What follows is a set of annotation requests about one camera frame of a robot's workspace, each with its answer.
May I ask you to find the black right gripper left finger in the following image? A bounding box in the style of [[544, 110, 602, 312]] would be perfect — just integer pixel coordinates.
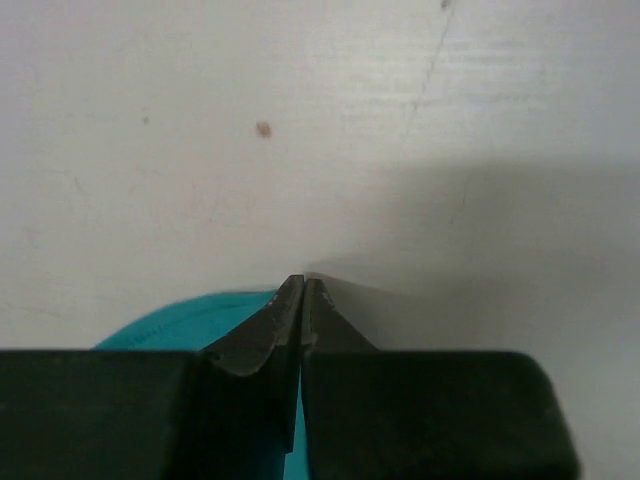
[[1, 275, 304, 479]]

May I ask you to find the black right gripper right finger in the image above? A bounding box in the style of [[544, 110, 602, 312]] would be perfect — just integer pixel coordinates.
[[301, 279, 581, 479]]

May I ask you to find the teal t shirt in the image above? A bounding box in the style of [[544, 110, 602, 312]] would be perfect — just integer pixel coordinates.
[[89, 288, 311, 480]]

